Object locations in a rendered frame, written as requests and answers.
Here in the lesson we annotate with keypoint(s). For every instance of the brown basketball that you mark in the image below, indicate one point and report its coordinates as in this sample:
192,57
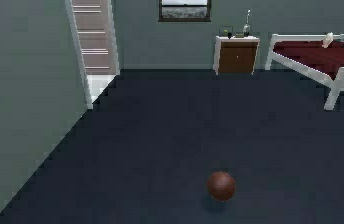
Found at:
221,186

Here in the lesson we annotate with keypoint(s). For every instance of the small glass box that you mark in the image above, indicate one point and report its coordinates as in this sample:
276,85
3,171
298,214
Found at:
225,31

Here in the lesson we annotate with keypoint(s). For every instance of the dark framed window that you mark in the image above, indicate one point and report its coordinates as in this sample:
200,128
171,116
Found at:
184,10

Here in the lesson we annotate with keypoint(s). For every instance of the white bed with red cover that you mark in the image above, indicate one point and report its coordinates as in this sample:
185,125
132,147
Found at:
316,58

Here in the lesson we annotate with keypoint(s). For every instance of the white object on bed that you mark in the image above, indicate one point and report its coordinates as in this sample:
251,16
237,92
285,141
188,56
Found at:
328,39

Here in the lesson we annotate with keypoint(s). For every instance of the pale panelled room door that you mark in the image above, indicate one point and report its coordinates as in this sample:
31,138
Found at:
95,36

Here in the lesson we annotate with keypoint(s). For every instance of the white and brown nightstand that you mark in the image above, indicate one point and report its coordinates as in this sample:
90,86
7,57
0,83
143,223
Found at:
237,56

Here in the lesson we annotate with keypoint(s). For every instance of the clear glass bottle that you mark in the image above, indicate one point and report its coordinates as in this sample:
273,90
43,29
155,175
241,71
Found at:
247,26

